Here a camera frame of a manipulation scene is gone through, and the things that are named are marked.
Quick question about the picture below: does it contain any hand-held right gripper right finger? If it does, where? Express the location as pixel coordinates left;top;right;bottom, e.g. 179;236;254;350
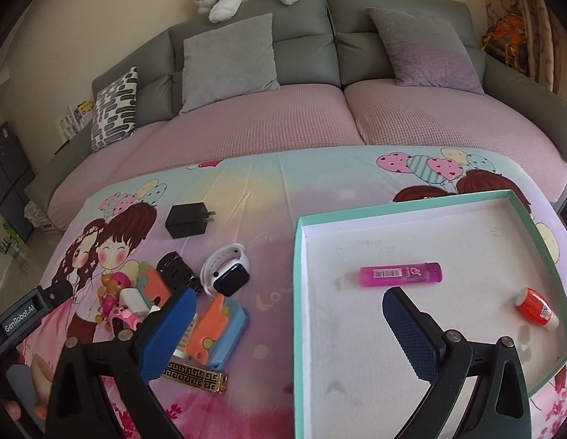
382;286;533;439

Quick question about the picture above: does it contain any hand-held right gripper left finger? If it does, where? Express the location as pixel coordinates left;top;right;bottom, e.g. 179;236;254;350
46;287;198;439

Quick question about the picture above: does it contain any small pink toy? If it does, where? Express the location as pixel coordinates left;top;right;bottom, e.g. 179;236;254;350
110;307;142;330

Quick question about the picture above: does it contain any orange blue utility knife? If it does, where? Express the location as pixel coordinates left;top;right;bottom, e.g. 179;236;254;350
184;293;250;369

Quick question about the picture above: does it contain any white charger plug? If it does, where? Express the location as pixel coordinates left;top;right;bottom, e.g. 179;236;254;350
119;287;149;318

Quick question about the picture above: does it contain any gold black patterned lighter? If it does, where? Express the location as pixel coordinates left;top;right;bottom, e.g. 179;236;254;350
161;359;229;394

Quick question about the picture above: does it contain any pink lighter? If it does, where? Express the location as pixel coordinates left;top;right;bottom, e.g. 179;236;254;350
360;262;443;288

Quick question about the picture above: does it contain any brown pink puppy figure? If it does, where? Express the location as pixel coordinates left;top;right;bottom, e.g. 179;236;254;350
97;272;134;325

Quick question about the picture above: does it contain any teal rimmed white tray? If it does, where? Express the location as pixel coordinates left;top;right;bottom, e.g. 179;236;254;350
293;190;567;439

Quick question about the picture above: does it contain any person's left hand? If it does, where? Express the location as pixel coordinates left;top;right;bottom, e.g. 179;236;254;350
4;400;49;422

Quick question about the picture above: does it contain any orange utility knife green edge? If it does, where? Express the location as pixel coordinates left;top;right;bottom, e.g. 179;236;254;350
136;262;173;312

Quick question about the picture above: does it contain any small black multi-port charger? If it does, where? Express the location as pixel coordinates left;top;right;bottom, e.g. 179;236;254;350
156;251;203;294

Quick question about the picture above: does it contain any white smartwatch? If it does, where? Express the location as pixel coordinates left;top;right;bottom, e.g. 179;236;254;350
200;242;252;298

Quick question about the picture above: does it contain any black power adapter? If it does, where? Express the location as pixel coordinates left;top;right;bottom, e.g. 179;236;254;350
165;201;217;239

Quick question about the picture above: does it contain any orange white glue bottle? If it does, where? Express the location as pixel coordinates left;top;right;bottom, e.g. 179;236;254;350
515;287;560;330

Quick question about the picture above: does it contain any cartoon printed tablecloth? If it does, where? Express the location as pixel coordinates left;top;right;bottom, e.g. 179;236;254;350
16;145;567;439

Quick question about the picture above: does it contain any white magazine rack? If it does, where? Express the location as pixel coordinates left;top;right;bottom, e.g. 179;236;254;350
55;101;97;142

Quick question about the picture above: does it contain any black white patterned pillow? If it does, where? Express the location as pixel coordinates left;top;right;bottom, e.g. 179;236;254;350
90;66;139;151

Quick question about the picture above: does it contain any pink sofa cover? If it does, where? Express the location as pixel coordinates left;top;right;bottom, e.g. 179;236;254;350
48;80;567;232

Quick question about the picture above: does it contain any purple grey pillow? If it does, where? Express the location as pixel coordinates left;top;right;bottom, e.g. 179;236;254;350
365;7;486;96

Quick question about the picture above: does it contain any orange bag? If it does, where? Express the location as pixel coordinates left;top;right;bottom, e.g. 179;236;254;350
480;14;531;74

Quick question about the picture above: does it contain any grey sofa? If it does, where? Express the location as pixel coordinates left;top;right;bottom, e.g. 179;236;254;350
25;0;567;220

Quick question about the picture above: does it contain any patterned beige curtain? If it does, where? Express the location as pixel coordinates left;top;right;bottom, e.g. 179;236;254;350
476;0;567;97

